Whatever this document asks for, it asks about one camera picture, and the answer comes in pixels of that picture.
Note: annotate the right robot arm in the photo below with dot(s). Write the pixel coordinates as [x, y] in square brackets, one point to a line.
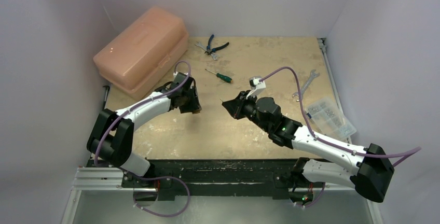
[365, 169]

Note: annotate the pink plastic toolbox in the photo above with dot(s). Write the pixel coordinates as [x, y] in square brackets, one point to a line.
[142, 54]

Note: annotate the green handled screwdriver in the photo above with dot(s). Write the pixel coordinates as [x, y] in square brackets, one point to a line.
[222, 77]

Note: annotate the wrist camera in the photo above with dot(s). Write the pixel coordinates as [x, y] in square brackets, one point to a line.
[257, 86]
[179, 76]

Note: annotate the small silver wrench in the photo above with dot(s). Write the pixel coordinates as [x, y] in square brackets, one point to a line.
[204, 48]

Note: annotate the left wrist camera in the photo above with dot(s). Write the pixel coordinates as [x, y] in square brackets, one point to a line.
[179, 76]

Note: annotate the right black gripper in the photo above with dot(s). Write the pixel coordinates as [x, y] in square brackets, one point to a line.
[239, 104]

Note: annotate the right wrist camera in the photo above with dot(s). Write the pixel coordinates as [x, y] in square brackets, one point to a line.
[257, 86]

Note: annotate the large silver wrench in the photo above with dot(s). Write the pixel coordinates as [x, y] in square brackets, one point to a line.
[304, 87]

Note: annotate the aluminium frame rail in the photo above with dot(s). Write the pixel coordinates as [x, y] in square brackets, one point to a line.
[98, 179]

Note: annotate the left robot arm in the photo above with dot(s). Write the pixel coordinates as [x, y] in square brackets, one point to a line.
[111, 139]

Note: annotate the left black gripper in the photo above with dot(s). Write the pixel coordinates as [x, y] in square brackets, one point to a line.
[194, 104]

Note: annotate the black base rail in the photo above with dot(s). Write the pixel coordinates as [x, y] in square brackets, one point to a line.
[279, 179]

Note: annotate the clear plastic screw box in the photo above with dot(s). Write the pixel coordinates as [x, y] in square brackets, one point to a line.
[330, 120]

